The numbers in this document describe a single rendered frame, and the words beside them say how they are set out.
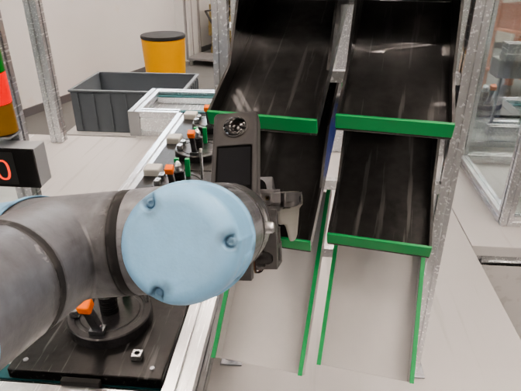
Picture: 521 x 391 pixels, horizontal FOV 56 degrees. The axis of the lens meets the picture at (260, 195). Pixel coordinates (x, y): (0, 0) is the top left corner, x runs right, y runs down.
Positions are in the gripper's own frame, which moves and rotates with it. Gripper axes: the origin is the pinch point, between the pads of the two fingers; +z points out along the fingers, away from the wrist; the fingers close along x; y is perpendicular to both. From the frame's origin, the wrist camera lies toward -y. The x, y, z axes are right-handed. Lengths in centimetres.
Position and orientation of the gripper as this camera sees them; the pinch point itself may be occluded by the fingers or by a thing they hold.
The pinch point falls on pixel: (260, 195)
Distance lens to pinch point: 63.9
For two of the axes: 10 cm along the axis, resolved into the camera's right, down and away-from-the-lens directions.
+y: 0.2, 10.0, 0.2
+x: 9.9, -0.1, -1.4
